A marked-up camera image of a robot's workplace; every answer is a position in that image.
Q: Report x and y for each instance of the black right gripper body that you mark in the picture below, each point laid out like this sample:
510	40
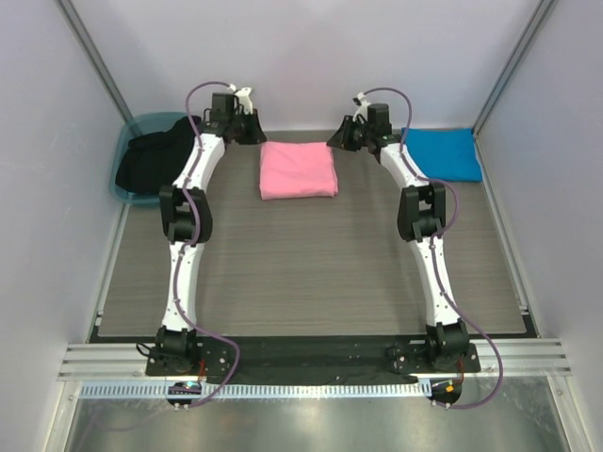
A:
348	133

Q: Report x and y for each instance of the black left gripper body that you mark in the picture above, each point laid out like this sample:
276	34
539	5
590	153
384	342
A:
245	128

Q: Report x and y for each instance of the pink t shirt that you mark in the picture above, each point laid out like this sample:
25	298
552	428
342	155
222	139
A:
296	170

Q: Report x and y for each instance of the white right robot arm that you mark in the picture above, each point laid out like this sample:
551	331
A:
421	221

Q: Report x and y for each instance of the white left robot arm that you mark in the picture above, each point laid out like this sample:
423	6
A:
187	224

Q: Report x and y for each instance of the folded blue t shirt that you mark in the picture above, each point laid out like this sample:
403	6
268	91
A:
448	155

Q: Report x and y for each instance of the black t shirt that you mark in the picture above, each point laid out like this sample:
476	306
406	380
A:
154	160

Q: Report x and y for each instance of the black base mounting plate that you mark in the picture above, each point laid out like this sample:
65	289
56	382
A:
286	358

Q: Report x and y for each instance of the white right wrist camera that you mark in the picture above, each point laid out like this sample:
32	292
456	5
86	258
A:
362	103

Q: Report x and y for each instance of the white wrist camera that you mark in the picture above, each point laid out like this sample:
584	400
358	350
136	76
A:
362	103
243	98

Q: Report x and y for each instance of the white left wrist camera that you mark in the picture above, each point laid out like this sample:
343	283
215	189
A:
243	98

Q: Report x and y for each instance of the right aluminium corner post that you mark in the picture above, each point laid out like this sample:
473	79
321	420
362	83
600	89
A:
527	37

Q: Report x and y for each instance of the aluminium corner post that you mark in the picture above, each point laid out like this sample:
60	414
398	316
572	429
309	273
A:
527	37
93	55

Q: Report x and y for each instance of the left aluminium corner post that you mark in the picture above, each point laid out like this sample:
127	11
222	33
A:
93	55

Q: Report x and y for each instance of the aluminium front rail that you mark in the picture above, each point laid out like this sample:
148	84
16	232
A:
512	357

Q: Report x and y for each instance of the white slotted cable duct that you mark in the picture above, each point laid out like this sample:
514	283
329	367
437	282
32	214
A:
181	390

